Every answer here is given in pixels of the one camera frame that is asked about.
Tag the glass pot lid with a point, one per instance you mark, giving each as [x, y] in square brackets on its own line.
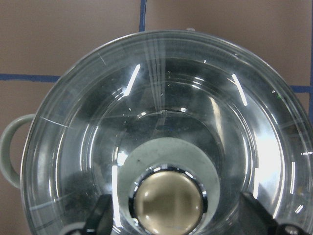
[171, 122]

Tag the pale green cooking pot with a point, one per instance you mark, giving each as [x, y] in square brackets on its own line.
[9, 151]

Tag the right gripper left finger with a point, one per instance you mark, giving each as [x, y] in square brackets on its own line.
[99, 221]

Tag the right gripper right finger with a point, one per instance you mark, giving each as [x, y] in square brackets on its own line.
[256, 220]

